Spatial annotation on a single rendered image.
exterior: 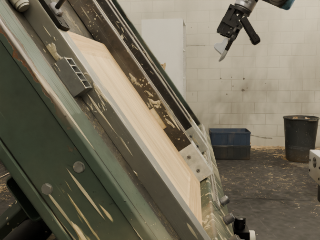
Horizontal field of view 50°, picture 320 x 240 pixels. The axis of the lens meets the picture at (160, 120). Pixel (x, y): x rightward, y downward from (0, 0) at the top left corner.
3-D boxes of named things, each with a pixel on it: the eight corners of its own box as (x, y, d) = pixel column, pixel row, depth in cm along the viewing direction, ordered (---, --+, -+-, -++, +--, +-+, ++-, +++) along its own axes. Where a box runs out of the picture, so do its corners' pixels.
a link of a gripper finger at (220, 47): (208, 55, 137) (219, 34, 135) (221, 63, 136) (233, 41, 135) (208, 55, 134) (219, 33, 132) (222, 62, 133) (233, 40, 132)
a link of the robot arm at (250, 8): (255, 5, 136) (258, 0, 128) (249, 16, 136) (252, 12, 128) (238, -4, 136) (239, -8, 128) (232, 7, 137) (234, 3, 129)
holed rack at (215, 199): (219, 209, 98) (221, 208, 98) (213, 201, 98) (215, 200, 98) (204, 127, 261) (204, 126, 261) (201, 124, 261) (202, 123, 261)
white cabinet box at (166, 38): (183, 164, 499) (183, 18, 474) (143, 163, 507) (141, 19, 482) (185, 155, 559) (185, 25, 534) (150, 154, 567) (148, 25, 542)
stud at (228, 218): (226, 227, 93) (236, 221, 92) (222, 219, 93) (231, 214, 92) (226, 223, 95) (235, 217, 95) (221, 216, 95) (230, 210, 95)
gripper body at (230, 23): (215, 34, 139) (229, 5, 137) (234, 43, 138) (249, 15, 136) (215, 31, 132) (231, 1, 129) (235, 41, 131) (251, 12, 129)
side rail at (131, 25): (188, 132, 255) (200, 124, 253) (102, 6, 250) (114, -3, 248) (188, 130, 263) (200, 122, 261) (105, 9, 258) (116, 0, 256)
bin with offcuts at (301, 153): (322, 164, 494) (325, 118, 487) (285, 163, 502) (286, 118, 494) (312, 155, 545) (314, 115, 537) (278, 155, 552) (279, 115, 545)
